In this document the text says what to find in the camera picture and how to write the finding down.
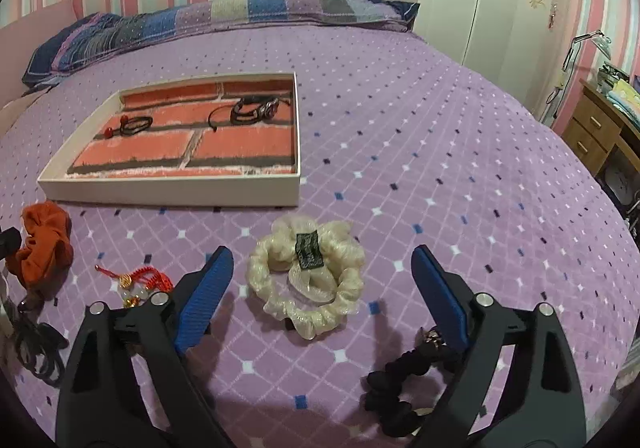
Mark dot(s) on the orange scrunchie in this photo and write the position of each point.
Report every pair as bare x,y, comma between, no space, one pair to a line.
45,248

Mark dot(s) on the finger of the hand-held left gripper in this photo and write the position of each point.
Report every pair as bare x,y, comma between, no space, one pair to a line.
10,240

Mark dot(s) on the purple dotted bedspread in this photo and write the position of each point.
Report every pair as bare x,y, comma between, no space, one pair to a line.
450,153

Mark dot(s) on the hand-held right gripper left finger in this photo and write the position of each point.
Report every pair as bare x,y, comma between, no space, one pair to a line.
205,298

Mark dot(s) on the white tray with brick lining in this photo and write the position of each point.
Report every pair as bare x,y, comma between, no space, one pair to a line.
240,148

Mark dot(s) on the striped patchwork pillow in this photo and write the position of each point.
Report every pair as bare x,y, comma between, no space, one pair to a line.
90,41
280,11

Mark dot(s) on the wooden desk with drawers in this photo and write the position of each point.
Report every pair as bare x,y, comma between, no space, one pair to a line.
590,123

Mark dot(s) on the black scrunchie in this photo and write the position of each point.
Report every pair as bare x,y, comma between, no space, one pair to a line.
400,408

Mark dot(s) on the cream scrunchie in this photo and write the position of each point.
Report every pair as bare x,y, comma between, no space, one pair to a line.
280,248

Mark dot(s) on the red knot charm with beads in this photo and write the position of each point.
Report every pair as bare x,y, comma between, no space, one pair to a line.
150,280

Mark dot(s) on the white wardrobe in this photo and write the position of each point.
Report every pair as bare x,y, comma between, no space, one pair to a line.
450,3

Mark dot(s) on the pink headboard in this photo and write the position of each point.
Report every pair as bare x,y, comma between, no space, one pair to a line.
30,43

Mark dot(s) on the desk lamp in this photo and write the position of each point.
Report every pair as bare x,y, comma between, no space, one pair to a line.
600,39

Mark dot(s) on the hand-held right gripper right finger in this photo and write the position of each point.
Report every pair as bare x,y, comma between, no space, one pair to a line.
440,288

